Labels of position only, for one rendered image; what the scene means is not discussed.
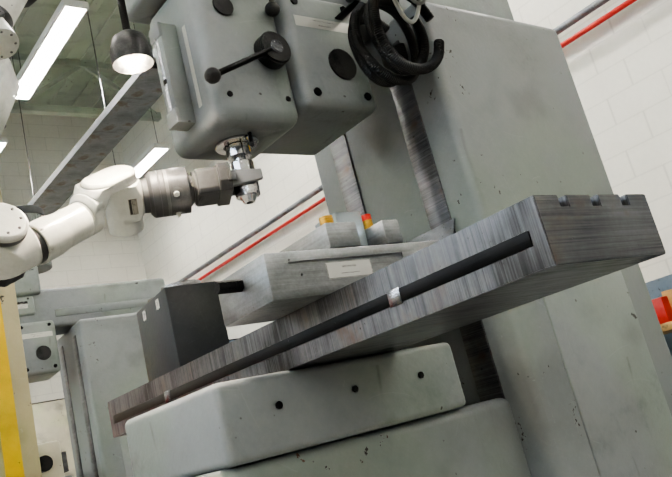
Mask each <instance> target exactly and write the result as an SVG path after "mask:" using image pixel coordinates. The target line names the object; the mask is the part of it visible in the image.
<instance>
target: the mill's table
mask: <svg viewBox="0 0 672 477"><path fill-rule="evenodd" d="M665 253H666V252H665V249H664V246H663V243H662V241H661V238H660V235H659V232H658V230H657V227H656V224H655V222H654V219H653V216H652V213H651V211H650V208H649V205H648V202H647V200H646V197H645V195H644V194H625V195H623V196H621V197H619V195H618V194H606V195H595V196H593V197H590V196H589V195H564V196H562V197H560V198H558V197H557V196H556V195H532V196H530V197H528V198H526V199H524V200H522V201H520V202H518V203H516V204H514V205H512V206H510V207H507V208H505V209H503V210H501V211H499V212H497V213H495V214H493V215H491V216H489V217H487V218H485V219H483V220H481V221H479V222H477V223H475V224H473V225H470V226H468V227H466V228H464V229H462V230H460V231H458V232H456V233H454V234H452V235H450V236H448V237H446V238H444V239H442V240H440V241H438V242H436V243H433V244H431V245H429V246H427V247H425V248H423V249H421V250H419V251H417V252H415V253H413V254H411V255H409V256H407V257H405V258H403V259H401V260H399V261H397V262H394V263H392V264H390V265H388V266H386V267H384V268H382V269H380V270H378V271H376V272H374V273H372V274H370V275H368V276H366V277H364V278H362V279H360V280H357V281H355V282H353V283H351V284H349V285H347V286H345V287H343V288H341V289H339V290H337V291H335V292H333V293H331V294H329V295H327V296H325V297H323V298H320V299H318V300H316V301H314V302H312V303H310V304H308V305H306V306H304V307H302V308H300V309H298V310H296V311H294V312H292V313H290V314H288V315H286V316H284V317H281V318H279V319H277V320H275V321H273V322H271V323H269V324H267V325H265V326H263V327H261V328H259V329H257V330H255V331H253V332H251V333H249V334H247V335H244V336H242V337H240V338H238V339H236V340H234V341H232V342H230V343H228V344H226V345H224V346H222V347H220V348H218V349H216V350H214V351H212V352H210V353H207V354H205V355H203V356H201V357H199V358H197V359H195V360H193V361H191V362H189V363H187V364H185V365H183V366H181V367H179V368H177V369H175V370H173V371H171V372H168V373H166V374H164V375H162V376H160V377H158V378H156V379H154V380H152V381H150V382H148V383H146V384H144V385H142V386H140V387H138V388H136V389H134V390H131V391H129V392H127V393H125V394H123V395H121V396H119V397H117V398H115V399H113V400H111V401H109V402H108V409H109V415H110V421H111V427H112V433H113V437H114V438H116V437H121V436H125V435H126V429H125V424H126V422H127V421H128V420H130V419H132V418H134V417H137V416H139V415H142V414H144V413H146V412H149V411H151V410H154V409H156V408H158V407H161V406H163V405H165V404H168V403H170V402H173V401H175V400H177V399H180V398H182V397H185V396H187V395H189V394H192V393H194V392H196V391H199V390H201V389H204V388H206V387H208V386H211V385H213V384H216V383H220V382H226V381H231V380H237V379H242V378H248V377H253V376H259V375H265V374H270V373H276V372H281V371H287V370H292V369H298V368H303V367H309V366H315V365H320V364H326V363H331V362H337V361H342V360H348V359H353V358H359V357H365V356H370V355H376V354H381V353H387V352H392V351H396V350H398V349H401V348H404V347H407V346H409V345H412V344H415V343H418V342H421V341H423V340H426V339H429V338H432V337H435V336H437V335H440V334H443V333H446V332H449V331H451V330H454V329H457V328H460V327H463V326H465V325H468V324H471V323H474V322H477V321H479V320H482V319H485V318H488V317H491V316H493V315H496V314H499V313H502V312H505V311H507V310H510V309H513V308H516V307H519V306H521V305H524V304H527V303H530V302H533V301H535V300H538V299H541V298H544V297H546V296H549V295H552V294H555V293H558V292H560V291H563V290H566V289H569V288H572V287H574V286H577V285H580V284H583V283H586V282H588V281H591V280H594V279H597V278H600V277H602V276H605V275H608V274H611V273H614V272H616V271H619V270H622V269H625V268H628V267H630V266H633V265H636V264H639V263H642V262H644V261H647V260H650V259H653V258H656V257H658V256H661V255H664V254H665Z"/></svg>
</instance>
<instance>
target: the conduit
mask: <svg viewBox="0 0 672 477"><path fill-rule="evenodd" d="M407 1H408V2H410V3H411V5H413V6H414V7H415V9H416V8H417V5H416V4H414V3H413V2H412V1H411V0H407ZM417 1H418V0H417ZM379 9H380V10H383V11H384V12H387V13H388V14H389V15H391V16H392V17H393V18H394V20H395V21H397V22H396V23H398V24H399V26H400V27H401V30H402V32H403V33H404V35H405V37H406V40H407V43H408V45H409V50H410V56H411V62H410V61H409V59H408V54H407V50H406V47H405V44H404V43H399V44H397V45H396V46H395V48H394V47H393V45H392V44H390V43H391V42H389V40H388V37H386V36H387V35H386V33H387V31H388V30H389V28H390V25H389V24H387V23H386V22H384V20H383V21H382V19H380V18H381V17H380V12H379ZM350 13H351V15H350V18H349V19H350V20H349V26H348V40H349V44H350V48H351V50H352V51H351V52H352V54H353V56H354V58H355V60H356V62H357V64H358V65H359V67H360V69H361V71H363V73H364V74H365V76H367V78H368V79H370V80H371V81H372V82H373V83H375V84H376V85H378V86H382V87H394V86H396V85H400V86H406V85H410V84H412V83H413V82H415V81H416V80H417V78H418V76H419V75H423V74H428V73H430V72H432V71H434V70H435V69H436V68H437V67H438V66H439V65H440V63H441V62H442V59H443V56H444V40H442V39H436V40H435V41H434V52H433V55H432V57H431V59H430V60H429V61H427V60H428V56H429V40H428V36H427V35H428V34H427V32H426V31H427V30H425V29H426V28H425V26H424V24H423V22H422V21H421V19H419V18H420V17H419V18H418V20H417V21H416V22H415V23H414V24H412V25H413V27H414V29H415V32H416V33H417V34H416V35H417V36H418V37H416V35H415V33H414V31H413V30H412V28H411V26H410V25H411V24H409V23H407V22H405V21H404V20H403V18H402V17H401V15H400V14H399V12H398V11H397V9H396V7H395V5H394V3H393V1H392V0H368V1H367V3H366V4H365V3H364V2H361V1H357V0H353V1H352V2H351V3H350V4H349V5H348V6H347V7H346V8H344V9H343V10H342V11H341V12H340V13H339V14H338V15H337V16H336V17H335V19H337V20H343V19H344V18H345V17H346V16H347V15H349V14H350ZM363 13H364V14H363ZM420 15H421V16H422V18H423V19H425V20H424V21H426V23H427V22H429V21H431V20H432V19H433V18H434V15H433V14H432V12H431V11H430V9H428V7H427V6H426V4H425V3H424V4H423V5H421V10H420ZM364 24H365V27H366V30H367V32H368V34H369V36H370V37H369V38H371V39H370V40H372V41H371V42H373V43H372V44H374V45H373V46H375V48H376V50H377V51H378V53H380V55H381V57H382V58H383V59H384V60H385V62H387V63H388V65H390V66H391V68H393V69H394V70H396V72H395V73H394V72H392V71H390V70H388V69H387V68H385V67H384V66H382V65H381V63H379V62H378V61H376V59H375V58H374V56H372V55H371V53H370V52H369V50H368V49H367V47H366V45H365V44H364V41H363V39H362V36H361V32H360V25H364ZM416 38H418V41H419V42H418V41H417V39H416ZM418 43H419V45H418ZM395 49H396V50H395Z"/></svg>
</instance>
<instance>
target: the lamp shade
mask: <svg viewBox="0 0 672 477"><path fill-rule="evenodd" d="M110 58H111V63H112V68H113V70H114V71H116V72H117V73H120V74H126V75H133V74H139V73H143V72H145V71H147V70H149V69H151V68H152V67H153V65H154V63H155V61H154V56H153V51H152V46H151V45H150V43H149V41H148V40H147V38H146V36H145V35H144V34H143V33H142V32H140V31H136V30H132V29H126V30H122V31H121V32H119V33H117V34H115V35H114V36H113V37H112V40H111V46H110Z"/></svg>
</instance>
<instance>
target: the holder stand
mask: <svg viewBox="0 0 672 477"><path fill-rule="evenodd" d="M215 282H216V281H211V282H203V283H202V282H201V281H200V280H197V279H191V280H183V281H178V282H174V283H171V284H168V285H165V286H164V287H162V288H161V291H160V292H159V293H158V294H157V295H156V296H155V297H153V298H151V299H149V300H148V303H147V304H146V305H145V306H144V307H143V308H142V309H140V310H139V311H138V312H137V319H138V325H139V330H140V336H141V341H142V347H143V352H144V358H145V363H146V368H147V374H148V379H149V382H150V381H152V380H154V379H156V378H158V377H160V376H162V375H164V374H166V373H168V372H171V371H173V370H175V369H177V368H179V367H181V366H183V365H185V364H187V363H189V362H191V361H193V360H195V359H197V358H199V357H201V356H203V355H205V354H207V353H210V352H212V351H214V350H216V349H218V348H220V347H222V346H224V345H226V344H228V343H229V338H228V333H227V329H226V327H225V324H224V319H223V314H222V310H221V305H220V300H219V296H218V294H216V293H215V291H214V284H215Z"/></svg>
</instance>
